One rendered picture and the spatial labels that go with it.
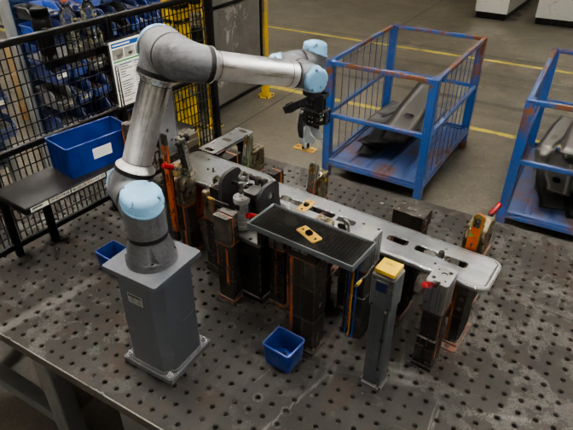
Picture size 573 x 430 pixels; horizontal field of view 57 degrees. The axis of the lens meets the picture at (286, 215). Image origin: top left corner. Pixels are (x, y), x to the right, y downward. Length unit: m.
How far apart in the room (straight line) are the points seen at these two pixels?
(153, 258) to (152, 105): 0.42
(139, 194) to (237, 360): 0.67
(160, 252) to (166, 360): 0.39
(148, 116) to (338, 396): 1.01
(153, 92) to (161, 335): 0.71
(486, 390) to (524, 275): 0.65
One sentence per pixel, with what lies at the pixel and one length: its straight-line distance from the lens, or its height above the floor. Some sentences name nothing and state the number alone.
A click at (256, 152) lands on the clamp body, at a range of 2.31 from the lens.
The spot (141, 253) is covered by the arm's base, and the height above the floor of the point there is 1.16.
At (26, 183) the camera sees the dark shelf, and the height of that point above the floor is 1.03.
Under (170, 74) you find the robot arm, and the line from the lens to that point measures 1.42.
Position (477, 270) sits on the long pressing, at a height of 1.00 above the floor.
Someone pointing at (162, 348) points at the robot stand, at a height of 0.83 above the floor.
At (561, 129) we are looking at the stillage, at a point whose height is 0.56.
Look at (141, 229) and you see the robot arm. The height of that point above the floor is 1.24.
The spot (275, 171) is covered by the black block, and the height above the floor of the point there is 0.99.
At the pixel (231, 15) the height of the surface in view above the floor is 0.93.
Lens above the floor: 2.07
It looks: 33 degrees down
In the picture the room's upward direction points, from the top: straight up
